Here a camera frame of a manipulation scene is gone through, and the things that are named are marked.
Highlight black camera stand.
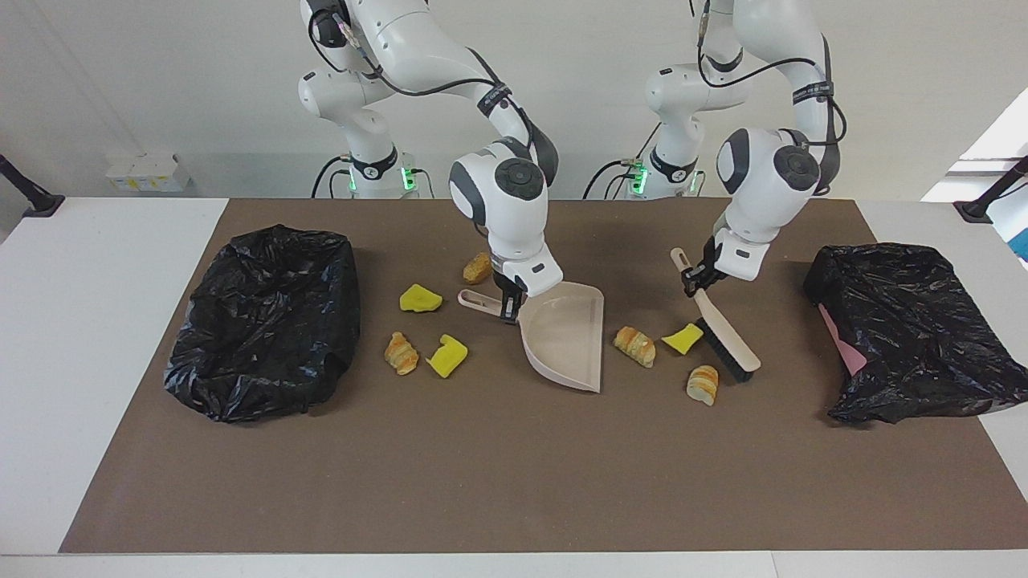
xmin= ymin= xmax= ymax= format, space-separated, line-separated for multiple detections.
xmin=0 ymin=153 xmax=65 ymax=219
xmin=953 ymin=157 xmax=1028 ymax=224

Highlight yellow green sponge piece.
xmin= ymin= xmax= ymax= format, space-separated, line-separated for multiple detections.
xmin=399 ymin=283 xmax=444 ymax=314
xmin=426 ymin=334 xmax=470 ymax=380
xmin=660 ymin=323 xmax=705 ymax=356

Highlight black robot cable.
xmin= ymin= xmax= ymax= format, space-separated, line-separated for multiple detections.
xmin=308 ymin=8 xmax=537 ymax=161
xmin=689 ymin=0 xmax=849 ymax=197

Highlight striped toy croissant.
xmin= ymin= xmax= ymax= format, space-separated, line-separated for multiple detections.
xmin=613 ymin=325 xmax=657 ymax=369
xmin=686 ymin=364 xmax=720 ymax=407
xmin=384 ymin=331 xmax=420 ymax=377

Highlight pink plastic bin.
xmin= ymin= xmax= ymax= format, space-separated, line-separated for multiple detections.
xmin=818 ymin=303 xmax=870 ymax=377

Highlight beige brush black bristles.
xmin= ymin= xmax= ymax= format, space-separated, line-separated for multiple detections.
xmin=670 ymin=246 xmax=762 ymax=383

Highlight beige plastic dustpan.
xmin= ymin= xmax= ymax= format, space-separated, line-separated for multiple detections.
xmin=457 ymin=281 xmax=606 ymax=394

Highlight white wall socket boxes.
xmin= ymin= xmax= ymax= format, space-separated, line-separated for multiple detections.
xmin=104 ymin=153 xmax=192 ymax=193

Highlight brown table mat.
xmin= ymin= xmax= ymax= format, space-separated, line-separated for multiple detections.
xmin=59 ymin=198 xmax=1028 ymax=555

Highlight black trash bag bin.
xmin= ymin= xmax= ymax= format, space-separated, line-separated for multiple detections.
xmin=163 ymin=224 xmax=361 ymax=424
xmin=803 ymin=243 xmax=1028 ymax=425

